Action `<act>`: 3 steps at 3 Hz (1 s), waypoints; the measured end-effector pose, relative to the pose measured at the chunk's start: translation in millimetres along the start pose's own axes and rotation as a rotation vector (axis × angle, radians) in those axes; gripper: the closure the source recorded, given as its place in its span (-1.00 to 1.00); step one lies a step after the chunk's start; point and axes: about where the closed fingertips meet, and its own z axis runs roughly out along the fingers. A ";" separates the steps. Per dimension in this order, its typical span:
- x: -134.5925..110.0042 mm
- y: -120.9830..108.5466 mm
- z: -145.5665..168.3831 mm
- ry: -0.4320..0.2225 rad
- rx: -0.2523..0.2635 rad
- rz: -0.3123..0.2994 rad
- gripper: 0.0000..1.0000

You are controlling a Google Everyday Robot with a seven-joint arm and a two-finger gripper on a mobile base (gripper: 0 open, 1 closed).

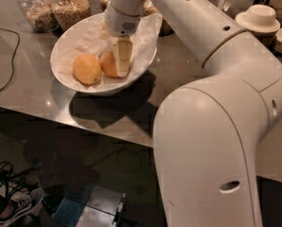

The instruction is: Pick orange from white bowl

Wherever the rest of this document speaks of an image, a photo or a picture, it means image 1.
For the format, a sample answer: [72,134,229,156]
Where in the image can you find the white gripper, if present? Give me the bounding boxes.
[99,3,140,78]

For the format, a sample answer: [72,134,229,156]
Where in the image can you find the orange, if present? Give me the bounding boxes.
[100,51,118,79]
[72,54,101,85]

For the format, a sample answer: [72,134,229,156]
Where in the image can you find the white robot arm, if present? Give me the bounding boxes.
[106,0,282,227]

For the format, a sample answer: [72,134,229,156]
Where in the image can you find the white paper bowl liner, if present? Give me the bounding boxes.
[51,11,164,92]

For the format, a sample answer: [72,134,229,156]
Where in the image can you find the white ceramic bowl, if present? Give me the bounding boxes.
[49,11,159,97]

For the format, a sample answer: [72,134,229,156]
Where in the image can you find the leftmost glass cereal jar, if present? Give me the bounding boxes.
[18,0,59,32]

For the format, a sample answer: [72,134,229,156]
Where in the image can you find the stack of paper plates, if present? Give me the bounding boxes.
[257,33,275,46]

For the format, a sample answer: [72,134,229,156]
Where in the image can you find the blue and grey box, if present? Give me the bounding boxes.
[52,184,126,227]

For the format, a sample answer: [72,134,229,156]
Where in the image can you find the grey sneaker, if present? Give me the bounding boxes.
[0,188,44,226]

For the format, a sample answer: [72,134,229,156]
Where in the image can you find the black cable on table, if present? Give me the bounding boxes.
[0,19,22,97]

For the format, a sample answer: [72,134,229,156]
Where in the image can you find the black floor cables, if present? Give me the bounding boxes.
[0,147,54,206]

